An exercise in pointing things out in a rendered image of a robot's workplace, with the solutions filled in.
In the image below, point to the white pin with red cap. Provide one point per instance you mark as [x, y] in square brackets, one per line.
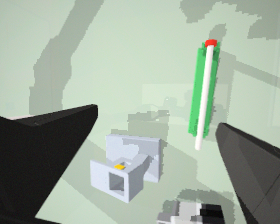
[209, 44]

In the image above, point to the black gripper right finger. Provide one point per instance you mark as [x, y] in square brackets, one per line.
[253, 167]

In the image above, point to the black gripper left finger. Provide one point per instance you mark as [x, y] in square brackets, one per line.
[35, 151]

